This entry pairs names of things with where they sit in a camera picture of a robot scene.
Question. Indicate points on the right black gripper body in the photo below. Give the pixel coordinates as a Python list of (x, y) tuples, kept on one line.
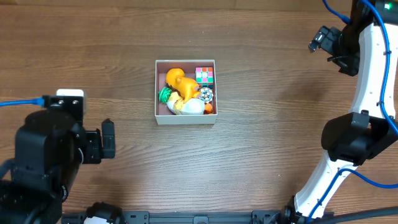
[(329, 40)]

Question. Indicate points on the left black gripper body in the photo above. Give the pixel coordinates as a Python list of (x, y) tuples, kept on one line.
[(94, 147)]

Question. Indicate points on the white box pink interior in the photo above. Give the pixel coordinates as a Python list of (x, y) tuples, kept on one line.
[(162, 113)]

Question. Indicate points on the green round wheel toy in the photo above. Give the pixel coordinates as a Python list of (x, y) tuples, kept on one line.
[(164, 95)]

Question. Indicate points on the white plush duck toy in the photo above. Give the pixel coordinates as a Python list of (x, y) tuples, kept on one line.
[(194, 106)]

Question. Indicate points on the orange dinosaur figure toy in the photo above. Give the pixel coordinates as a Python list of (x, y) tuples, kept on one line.
[(187, 87)]

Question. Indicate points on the multicoloured puzzle cube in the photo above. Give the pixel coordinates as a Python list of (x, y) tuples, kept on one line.
[(204, 76)]

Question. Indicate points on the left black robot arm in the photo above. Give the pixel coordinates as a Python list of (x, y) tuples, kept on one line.
[(49, 149)]

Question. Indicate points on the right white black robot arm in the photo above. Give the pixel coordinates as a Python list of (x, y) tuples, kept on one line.
[(365, 48)]

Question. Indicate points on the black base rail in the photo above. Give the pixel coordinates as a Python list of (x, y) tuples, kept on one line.
[(256, 216)]

